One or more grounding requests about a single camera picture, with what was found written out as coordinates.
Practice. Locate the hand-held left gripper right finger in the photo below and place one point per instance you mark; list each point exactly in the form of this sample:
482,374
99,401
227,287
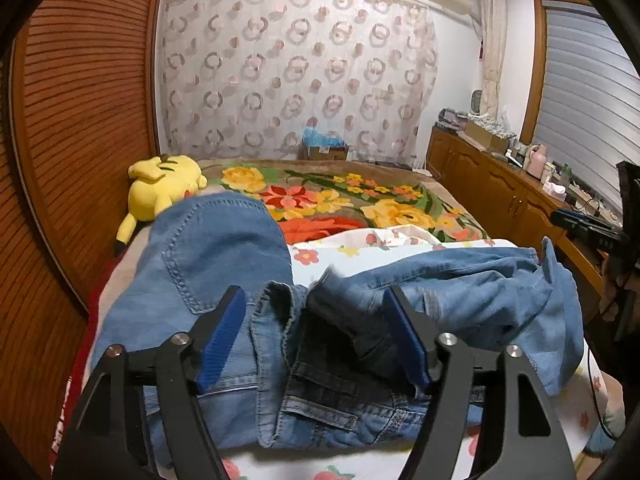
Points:
407,342

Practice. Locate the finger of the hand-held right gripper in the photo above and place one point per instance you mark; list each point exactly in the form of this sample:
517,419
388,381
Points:
585,227

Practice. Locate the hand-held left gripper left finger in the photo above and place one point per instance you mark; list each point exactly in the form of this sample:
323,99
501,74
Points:
220,345

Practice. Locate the blue denim pants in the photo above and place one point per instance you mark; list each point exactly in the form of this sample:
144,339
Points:
200,250

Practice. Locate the pink jug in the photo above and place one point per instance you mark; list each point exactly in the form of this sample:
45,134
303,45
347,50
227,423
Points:
537,162

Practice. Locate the wooden sideboard cabinet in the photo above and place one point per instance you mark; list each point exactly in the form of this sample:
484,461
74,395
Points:
490,185

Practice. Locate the white fruit print sheet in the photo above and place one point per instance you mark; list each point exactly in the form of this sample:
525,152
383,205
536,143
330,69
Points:
325,260

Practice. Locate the window with grey blind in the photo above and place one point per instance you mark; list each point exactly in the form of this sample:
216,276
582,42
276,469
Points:
590,95

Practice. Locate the flat cardboard box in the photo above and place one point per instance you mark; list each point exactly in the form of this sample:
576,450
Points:
485,135

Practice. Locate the red printed cloth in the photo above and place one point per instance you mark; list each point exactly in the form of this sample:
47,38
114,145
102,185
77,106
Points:
75,400

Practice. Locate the white small fan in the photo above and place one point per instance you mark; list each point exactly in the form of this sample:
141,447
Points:
478,102

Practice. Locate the brown floral blanket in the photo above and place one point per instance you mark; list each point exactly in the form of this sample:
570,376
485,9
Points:
300,195

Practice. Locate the yellow plush toy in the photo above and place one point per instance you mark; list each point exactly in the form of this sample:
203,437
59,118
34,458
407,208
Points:
165,180

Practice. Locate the cream side curtain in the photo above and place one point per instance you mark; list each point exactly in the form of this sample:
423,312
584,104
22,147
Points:
492,45

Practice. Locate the blue plastic bag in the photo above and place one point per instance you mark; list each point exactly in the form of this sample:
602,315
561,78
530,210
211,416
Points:
320,137

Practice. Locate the wooden louvered wardrobe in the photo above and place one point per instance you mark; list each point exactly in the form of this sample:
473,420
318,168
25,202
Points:
85,135

